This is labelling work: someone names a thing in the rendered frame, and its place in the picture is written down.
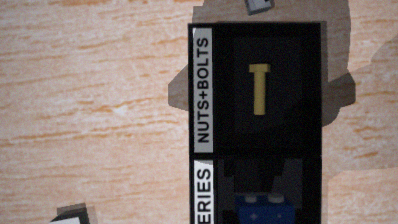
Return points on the green and white eraser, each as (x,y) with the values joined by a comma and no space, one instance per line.
(74,218)

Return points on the black three-compartment bin rack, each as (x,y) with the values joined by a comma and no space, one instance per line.
(223,133)

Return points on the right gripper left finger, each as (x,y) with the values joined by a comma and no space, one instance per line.
(228,217)

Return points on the blue 9 v battery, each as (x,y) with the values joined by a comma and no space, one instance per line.
(273,208)

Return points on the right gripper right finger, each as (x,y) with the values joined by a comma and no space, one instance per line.
(302,218)

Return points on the tan bolt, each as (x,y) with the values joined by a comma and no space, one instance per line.
(259,71)

